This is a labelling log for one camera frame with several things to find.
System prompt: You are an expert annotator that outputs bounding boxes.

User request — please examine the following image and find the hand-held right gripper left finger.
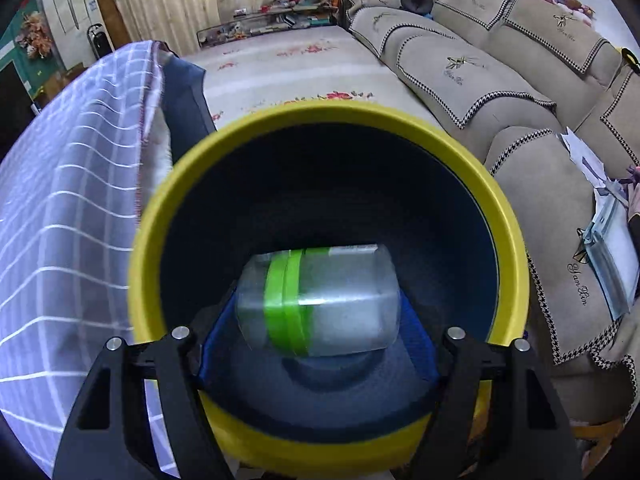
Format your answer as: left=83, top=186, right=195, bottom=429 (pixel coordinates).
left=52, top=285, right=241, bottom=480

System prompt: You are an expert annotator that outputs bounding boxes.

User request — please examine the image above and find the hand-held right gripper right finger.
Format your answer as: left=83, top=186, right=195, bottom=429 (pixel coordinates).
left=397, top=292, right=586, bottom=480

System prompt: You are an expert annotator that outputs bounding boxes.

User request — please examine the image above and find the clear bottle with green label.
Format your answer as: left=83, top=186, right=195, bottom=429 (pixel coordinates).
left=235, top=244, right=401, bottom=358

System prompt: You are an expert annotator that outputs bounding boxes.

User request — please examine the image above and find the yellow bin with dark inside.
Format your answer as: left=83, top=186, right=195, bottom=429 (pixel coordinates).
left=127, top=100, right=531, bottom=476

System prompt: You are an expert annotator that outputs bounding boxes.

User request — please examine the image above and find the beige sofa with houndstooth covers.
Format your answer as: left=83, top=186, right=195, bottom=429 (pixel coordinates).
left=340, top=0, right=640, bottom=426

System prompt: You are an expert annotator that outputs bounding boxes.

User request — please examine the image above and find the blue checked tablecloth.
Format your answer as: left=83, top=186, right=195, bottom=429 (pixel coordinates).
left=0, top=40, right=176, bottom=478

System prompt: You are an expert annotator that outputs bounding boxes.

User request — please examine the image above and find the white crumpled paper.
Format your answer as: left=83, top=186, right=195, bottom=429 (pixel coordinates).
left=560, top=129, right=623, bottom=193

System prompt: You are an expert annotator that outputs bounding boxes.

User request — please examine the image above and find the white floral mat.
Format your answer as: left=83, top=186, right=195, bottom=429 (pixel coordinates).
left=177, top=25, right=451, bottom=133

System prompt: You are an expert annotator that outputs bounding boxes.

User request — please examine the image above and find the black television screen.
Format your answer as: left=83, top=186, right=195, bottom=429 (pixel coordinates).
left=0, top=64, right=33, bottom=133

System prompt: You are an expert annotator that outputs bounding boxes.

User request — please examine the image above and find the low rack of toys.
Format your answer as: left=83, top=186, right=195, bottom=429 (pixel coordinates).
left=197, top=0, right=341, bottom=48

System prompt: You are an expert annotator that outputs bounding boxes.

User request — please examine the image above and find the artificial flower decoration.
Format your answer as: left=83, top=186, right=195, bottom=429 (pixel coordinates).
left=19, top=11, right=55, bottom=59

